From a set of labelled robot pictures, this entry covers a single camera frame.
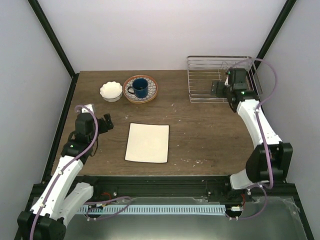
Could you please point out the dark blue mug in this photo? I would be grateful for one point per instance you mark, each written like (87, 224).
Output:
(139, 88)

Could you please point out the white scalloped bowl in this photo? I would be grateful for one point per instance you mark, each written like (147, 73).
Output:
(111, 91)

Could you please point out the light blue slotted cable duct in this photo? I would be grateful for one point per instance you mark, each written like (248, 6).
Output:
(163, 209)

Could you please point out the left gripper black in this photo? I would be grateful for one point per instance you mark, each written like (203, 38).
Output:
(104, 128)

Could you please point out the black aluminium frame rail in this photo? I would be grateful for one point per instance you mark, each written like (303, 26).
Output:
(215, 188)

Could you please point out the cream rectangular plate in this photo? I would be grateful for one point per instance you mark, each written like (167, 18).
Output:
(147, 143)

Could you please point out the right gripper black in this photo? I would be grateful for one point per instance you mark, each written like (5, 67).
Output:
(219, 92)

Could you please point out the metal wire dish rack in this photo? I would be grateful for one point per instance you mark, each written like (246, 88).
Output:
(202, 70)

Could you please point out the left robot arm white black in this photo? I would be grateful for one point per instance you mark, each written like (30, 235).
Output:
(49, 217)

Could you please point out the patterned round plate orange rim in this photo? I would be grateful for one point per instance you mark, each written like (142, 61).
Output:
(152, 89)

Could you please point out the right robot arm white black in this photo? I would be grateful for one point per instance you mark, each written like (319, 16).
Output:
(270, 160)

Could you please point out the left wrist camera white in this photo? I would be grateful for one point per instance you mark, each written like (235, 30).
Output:
(88, 108)

